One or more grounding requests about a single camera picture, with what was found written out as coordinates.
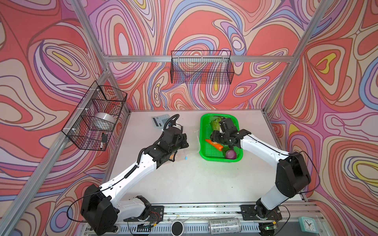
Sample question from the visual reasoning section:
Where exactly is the orange toy carrot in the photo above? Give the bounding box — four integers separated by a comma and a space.
205, 139, 224, 151

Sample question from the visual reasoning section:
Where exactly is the clear zip top bag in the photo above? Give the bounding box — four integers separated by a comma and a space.
176, 126, 200, 161

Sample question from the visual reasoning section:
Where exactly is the green plastic basket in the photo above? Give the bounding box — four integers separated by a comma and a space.
199, 114, 244, 163

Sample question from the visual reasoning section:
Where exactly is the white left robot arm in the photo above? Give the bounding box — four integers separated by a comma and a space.
80, 126, 189, 236

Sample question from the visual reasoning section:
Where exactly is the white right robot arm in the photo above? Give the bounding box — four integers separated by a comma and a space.
210, 118, 311, 217

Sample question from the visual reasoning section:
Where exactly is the toy napa cabbage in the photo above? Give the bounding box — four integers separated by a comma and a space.
210, 116, 225, 132

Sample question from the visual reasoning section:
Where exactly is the purple toy onion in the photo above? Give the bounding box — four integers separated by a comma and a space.
225, 149, 237, 160

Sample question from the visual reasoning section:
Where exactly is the light blue calculator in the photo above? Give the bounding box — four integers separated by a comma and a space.
152, 114, 170, 130

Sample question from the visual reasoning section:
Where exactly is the white roll in basket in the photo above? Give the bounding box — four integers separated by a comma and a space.
92, 112, 116, 131

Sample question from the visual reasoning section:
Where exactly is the black round speaker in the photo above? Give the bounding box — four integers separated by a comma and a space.
170, 221, 184, 236

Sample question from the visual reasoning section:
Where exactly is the silver drink can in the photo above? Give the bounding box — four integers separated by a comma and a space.
208, 218, 242, 235

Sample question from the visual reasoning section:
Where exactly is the teal small clock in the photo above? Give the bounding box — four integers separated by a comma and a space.
298, 216, 319, 234

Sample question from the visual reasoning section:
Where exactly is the black wire basket back wall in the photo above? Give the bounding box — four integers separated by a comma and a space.
170, 49, 234, 85

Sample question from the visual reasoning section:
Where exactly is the black wire basket wall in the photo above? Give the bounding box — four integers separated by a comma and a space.
62, 82, 128, 151
170, 49, 234, 85

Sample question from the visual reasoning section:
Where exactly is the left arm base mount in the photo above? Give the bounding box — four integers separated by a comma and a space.
123, 205, 164, 223

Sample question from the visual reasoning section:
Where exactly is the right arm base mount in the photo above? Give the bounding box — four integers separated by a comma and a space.
239, 205, 283, 221

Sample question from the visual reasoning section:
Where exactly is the black wire basket left wall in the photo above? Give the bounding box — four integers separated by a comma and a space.
62, 82, 128, 151

